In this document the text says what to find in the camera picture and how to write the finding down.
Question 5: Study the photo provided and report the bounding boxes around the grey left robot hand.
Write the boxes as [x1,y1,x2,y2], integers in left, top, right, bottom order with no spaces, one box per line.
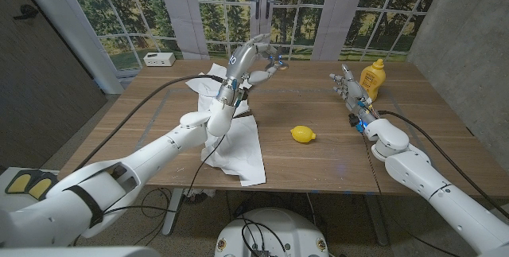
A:
[224,33,289,91]

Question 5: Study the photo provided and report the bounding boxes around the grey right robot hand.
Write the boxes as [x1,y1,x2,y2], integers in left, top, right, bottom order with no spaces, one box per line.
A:
[328,64,381,128]

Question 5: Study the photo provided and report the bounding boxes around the grey and orange scissors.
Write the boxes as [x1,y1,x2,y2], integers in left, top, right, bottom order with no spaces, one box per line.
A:
[265,45,290,72]

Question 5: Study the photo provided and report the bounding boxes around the yellow mustard bottle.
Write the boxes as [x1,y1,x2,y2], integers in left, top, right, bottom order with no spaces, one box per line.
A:
[359,58,387,102]

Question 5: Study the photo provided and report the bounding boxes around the yellow lemon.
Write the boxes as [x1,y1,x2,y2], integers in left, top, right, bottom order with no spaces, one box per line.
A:
[289,125,317,144]

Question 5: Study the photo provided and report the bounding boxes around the crumpled white paper sheet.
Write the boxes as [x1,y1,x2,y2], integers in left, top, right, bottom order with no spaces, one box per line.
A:
[185,63,252,119]

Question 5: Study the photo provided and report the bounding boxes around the printed forest window backdrop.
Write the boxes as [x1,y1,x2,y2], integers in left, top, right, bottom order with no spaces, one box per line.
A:
[61,0,449,72]

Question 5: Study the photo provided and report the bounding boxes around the white power socket box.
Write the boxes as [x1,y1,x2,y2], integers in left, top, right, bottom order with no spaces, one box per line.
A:
[142,52,177,68]

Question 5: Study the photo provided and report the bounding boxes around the creased white paper sheet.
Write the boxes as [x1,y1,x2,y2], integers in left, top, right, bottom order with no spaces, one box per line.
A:
[200,109,267,188]

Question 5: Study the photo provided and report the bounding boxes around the grey table leg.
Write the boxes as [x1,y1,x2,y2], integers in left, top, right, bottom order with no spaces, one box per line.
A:
[363,193,390,247]

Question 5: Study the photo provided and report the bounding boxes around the white robot torso base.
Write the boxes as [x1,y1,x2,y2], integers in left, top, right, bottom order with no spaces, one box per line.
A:
[214,208,330,257]

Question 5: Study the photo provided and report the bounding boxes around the white table leg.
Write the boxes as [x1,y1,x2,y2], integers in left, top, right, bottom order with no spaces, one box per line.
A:
[161,188,185,237]

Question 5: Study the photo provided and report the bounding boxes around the yellow black foot pedal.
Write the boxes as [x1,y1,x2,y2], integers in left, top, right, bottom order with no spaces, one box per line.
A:
[4,170,33,195]
[25,173,60,201]

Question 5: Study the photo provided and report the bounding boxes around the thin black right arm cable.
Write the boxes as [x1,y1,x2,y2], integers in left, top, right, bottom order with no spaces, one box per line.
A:
[360,131,462,257]

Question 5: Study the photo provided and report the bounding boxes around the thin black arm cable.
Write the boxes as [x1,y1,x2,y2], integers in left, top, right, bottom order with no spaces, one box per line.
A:
[360,131,462,257]
[71,133,227,248]

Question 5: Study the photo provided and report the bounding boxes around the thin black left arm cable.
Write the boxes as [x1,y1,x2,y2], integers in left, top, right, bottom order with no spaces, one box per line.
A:
[71,133,227,248]

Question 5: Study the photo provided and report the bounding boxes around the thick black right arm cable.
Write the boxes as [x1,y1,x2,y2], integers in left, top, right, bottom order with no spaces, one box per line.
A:
[379,109,509,219]

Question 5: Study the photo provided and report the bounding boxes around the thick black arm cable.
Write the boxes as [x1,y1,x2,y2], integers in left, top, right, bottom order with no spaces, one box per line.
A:
[73,73,227,173]
[379,109,509,219]

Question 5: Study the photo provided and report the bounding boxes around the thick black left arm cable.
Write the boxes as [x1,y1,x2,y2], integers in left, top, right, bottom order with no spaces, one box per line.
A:
[73,73,227,173]

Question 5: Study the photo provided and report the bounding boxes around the white backdrop frame post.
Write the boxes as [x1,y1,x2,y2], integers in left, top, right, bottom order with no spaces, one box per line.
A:
[11,0,125,95]

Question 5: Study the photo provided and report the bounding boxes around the black floor cable loop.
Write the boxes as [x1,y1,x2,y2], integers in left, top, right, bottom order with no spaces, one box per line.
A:
[140,187,173,220]

